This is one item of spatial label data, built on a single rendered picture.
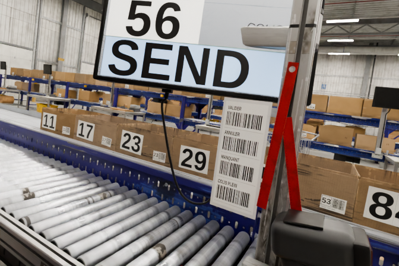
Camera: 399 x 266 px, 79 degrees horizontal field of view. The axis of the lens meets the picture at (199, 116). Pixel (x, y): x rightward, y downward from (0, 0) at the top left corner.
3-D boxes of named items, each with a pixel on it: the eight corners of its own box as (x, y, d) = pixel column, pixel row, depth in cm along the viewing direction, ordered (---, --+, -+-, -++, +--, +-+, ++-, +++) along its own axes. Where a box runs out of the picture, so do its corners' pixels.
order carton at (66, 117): (38, 130, 178) (41, 107, 177) (76, 129, 204) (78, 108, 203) (73, 140, 159) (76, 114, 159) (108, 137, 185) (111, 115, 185)
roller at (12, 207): (1, 209, 88) (0, 223, 88) (114, 179, 134) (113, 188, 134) (-6, 206, 90) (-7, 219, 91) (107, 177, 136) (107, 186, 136)
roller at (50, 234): (38, 253, 76) (30, 244, 78) (148, 203, 122) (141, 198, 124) (42, 240, 75) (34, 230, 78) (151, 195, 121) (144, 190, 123)
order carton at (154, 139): (114, 152, 141) (117, 123, 140) (148, 147, 167) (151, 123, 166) (169, 169, 122) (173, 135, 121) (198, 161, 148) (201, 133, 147)
